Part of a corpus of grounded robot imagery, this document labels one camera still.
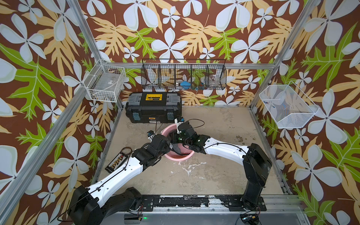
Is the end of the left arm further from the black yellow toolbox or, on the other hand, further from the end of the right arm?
the black yellow toolbox

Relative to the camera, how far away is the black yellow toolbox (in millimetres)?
982

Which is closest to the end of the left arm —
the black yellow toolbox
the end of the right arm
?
the end of the right arm
